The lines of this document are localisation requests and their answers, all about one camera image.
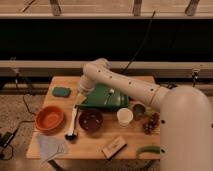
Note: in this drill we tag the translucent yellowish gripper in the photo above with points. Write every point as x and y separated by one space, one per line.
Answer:
81 96

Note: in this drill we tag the teal green sponge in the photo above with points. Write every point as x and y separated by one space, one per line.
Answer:
61 92

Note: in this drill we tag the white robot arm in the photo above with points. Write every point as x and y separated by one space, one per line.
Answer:
186 116

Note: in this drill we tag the green plastic tray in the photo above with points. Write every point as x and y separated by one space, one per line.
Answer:
102 98

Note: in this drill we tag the metal spoon in tray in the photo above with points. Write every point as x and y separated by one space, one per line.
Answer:
111 91

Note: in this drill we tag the dark maroon bowl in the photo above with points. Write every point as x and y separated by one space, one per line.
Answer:
90 120

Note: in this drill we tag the orange bowl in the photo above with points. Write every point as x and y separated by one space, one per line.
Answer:
49 118

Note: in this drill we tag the white paper cup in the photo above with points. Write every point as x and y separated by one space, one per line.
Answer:
124 116

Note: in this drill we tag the small dark metal cup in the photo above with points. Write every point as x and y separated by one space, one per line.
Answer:
138 111

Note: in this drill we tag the grey folded cloth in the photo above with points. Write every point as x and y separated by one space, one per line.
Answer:
50 147

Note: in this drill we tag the wooden block brush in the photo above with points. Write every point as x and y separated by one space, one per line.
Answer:
113 147

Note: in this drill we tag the yellow green fruit toy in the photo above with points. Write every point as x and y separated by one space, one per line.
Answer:
150 111

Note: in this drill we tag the dark grape bunch toy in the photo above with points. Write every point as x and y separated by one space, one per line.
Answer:
151 124

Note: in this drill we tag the black power adapter left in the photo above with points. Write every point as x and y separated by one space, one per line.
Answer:
6 139

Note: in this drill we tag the green cucumber toy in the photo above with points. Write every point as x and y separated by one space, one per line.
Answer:
151 149

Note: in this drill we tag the white handled dish brush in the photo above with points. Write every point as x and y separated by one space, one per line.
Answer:
70 134

